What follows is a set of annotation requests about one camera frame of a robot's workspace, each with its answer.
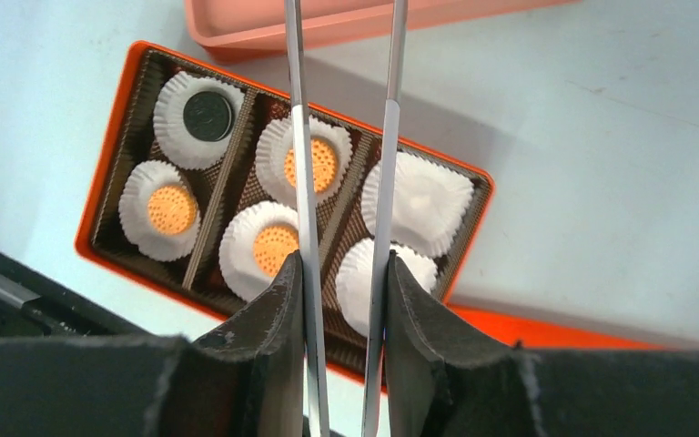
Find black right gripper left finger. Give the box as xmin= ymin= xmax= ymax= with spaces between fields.
xmin=192 ymin=250 xmax=306 ymax=437

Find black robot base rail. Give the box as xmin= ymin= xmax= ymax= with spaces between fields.
xmin=0 ymin=252 xmax=146 ymax=337

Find white paper cup back-right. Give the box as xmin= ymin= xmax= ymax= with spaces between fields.
xmin=390 ymin=151 xmax=474 ymax=258

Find white paper cup front-middle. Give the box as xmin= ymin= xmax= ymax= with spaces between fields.
xmin=218 ymin=201 xmax=298 ymax=302

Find round orange cookie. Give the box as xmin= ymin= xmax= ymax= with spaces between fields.
xmin=253 ymin=224 xmax=299 ymax=278
xmin=283 ymin=137 xmax=339 ymax=193
xmin=147 ymin=184 xmax=199 ymax=236

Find pink cookie tray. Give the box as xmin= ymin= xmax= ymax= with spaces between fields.
xmin=184 ymin=0 xmax=562 ymax=65

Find white paper cup front-left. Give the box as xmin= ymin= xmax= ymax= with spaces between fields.
xmin=118 ymin=160 xmax=201 ymax=261

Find orange cookie tin box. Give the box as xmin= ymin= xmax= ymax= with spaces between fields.
xmin=74 ymin=40 xmax=496 ymax=387

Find orange tin lid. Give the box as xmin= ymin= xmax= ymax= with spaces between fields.
xmin=447 ymin=303 xmax=667 ymax=350

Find black sandwich cookie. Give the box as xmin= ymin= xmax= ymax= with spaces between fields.
xmin=183 ymin=91 xmax=234 ymax=142

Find white paper cup back-middle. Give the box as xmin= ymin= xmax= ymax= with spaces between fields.
xmin=255 ymin=117 xmax=353 ymax=207

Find metal serving tongs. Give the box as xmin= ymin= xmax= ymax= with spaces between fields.
xmin=283 ymin=0 xmax=410 ymax=437

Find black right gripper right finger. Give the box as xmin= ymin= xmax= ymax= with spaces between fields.
xmin=385 ymin=256 xmax=538 ymax=436

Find white paper cup back-left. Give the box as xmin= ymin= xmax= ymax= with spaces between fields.
xmin=153 ymin=71 xmax=245 ymax=169

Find white paper cup front-right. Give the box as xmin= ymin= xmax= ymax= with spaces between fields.
xmin=335 ymin=239 xmax=437 ymax=337

